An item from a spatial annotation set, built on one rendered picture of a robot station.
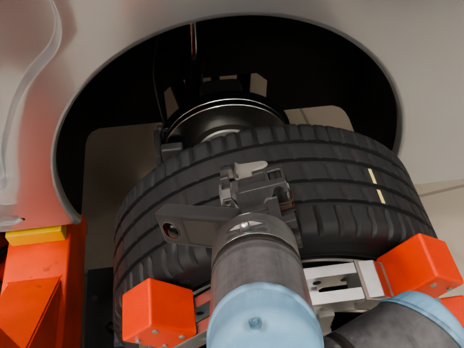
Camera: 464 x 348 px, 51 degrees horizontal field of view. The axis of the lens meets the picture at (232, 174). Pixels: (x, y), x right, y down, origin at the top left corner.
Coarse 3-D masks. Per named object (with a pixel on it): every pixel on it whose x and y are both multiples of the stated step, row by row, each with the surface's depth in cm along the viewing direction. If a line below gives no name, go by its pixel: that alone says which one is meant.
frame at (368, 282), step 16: (304, 272) 74; (320, 272) 74; (336, 272) 74; (352, 272) 74; (368, 272) 74; (384, 272) 76; (352, 288) 73; (368, 288) 73; (384, 288) 73; (208, 304) 76; (320, 304) 71; (336, 304) 72; (352, 304) 74; (368, 304) 73; (208, 320) 73
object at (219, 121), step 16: (192, 112) 115; (208, 112) 113; (224, 112) 114; (240, 112) 114; (256, 112) 115; (272, 112) 117; (176, 128) 116; (192, 128) 116; (208, 128) 117; (224, 128) 118; (240, 128) 119; (192, 144) 121
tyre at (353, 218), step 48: (240, 144) 83; (288, 144) 83; (336, 144) 85; (144, 192) 88; (192, 192) 80; (336, 192) 77; (384, 192) 81; (144, 240) 83; (336, 240) 74; (384, 240) 76; (192, 288) 80
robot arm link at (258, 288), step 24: (240, 240) 46; (264, 240) 45; (216, 264) 46; (240, 264) 42; (264, 264) 42; (288, 264) 43; (216, 288) 42; (240, 288) 39; (264, 288) 39; (288, 288) 39; (216, 312) 39; (240, 312) 37; (264, 312) 36; (288, 312) 37; (312, 312) 39; (216, 336) 37; (240, 336) 36; (264, 336) 36; (288, 336) 36; (312, 336) 37
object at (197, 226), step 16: (176, 208) 59; (192, 208) 58; (208, 208) 57; (224, 208) 56; (160, 224) 60; (176, 224) 58; (192, 224) 57; (208, 224) 56; (176, 240) 60; (192, 240) 58; (208, 240) 57
